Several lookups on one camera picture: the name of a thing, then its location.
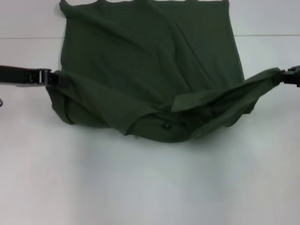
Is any dark green t-shirt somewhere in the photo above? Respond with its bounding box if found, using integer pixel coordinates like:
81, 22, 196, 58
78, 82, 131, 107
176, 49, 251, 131
45, 0, 285, 143

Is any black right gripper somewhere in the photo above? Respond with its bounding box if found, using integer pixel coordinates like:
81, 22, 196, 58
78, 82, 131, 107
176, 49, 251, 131
280, 66, 300, 88

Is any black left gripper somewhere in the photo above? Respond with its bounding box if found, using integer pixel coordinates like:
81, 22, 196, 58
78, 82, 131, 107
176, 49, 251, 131
0, 65, 71, 88

